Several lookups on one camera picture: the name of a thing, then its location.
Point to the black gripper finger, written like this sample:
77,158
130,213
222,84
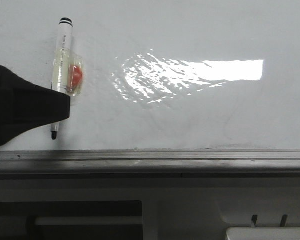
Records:
25,106

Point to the red magnet taped to marker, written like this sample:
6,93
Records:
76,75

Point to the white whiteboard marker black tip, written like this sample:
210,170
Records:
62,55

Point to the grey aluminium whiteboard tray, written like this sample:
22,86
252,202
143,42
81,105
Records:
147,163

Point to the white whiteboard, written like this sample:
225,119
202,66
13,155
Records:
164,74

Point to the white box lower right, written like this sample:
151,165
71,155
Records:
263,233

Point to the black hook left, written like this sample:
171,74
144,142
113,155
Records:
254,219

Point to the black hook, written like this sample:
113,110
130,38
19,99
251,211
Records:
254,219
283,221

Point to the black hook right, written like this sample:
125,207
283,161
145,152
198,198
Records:
283,221

